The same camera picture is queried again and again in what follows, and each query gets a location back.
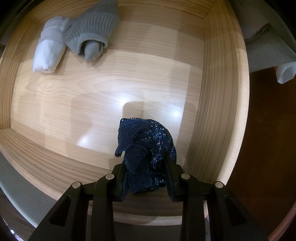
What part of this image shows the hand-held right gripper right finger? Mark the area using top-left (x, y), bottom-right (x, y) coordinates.
top-left (165, 156), bottom-right (269, 241)

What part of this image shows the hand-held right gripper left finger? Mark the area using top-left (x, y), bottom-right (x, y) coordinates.
top-left (28, 162), bottom-right (127, 241)

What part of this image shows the dark blue lace underwear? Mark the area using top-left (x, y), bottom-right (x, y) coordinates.
top-left (114, 118), bottom-right (177, 194)

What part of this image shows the grey-fronted wooden drawer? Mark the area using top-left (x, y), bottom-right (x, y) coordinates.
top-left (0, 0), bottom-right (250, 226)

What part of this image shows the white sock roll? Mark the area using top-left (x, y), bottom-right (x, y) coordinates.
top-left (32, 16), bottom-right (73, 74)

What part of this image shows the grey knit sock roll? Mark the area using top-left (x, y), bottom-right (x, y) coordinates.
top-left (66, 0), bottom-right (120, 62)

